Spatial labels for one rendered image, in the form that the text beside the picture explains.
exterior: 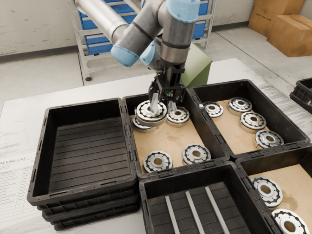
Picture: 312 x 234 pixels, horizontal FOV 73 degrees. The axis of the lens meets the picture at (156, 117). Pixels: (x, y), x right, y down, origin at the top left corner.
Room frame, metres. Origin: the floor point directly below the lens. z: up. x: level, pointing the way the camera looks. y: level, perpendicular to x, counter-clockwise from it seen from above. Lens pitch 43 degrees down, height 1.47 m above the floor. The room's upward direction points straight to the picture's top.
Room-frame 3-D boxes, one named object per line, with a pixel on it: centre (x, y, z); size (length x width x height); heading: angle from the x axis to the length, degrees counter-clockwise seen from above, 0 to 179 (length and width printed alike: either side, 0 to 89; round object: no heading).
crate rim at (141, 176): (0.55, -0.05, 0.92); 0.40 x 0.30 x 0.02; 14
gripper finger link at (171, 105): (0.52, -0.05, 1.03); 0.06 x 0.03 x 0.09; 14
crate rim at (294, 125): (0.62, -0.34, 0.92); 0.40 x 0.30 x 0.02; 14
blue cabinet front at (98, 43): (2.41, 0.45, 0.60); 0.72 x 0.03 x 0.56; 110
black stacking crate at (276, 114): (0.62, -0.34, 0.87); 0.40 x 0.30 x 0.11; 14
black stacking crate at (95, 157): (0.47, 0.25, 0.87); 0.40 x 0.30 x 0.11; 14
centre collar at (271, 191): (0.32, -0.34, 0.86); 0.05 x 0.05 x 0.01
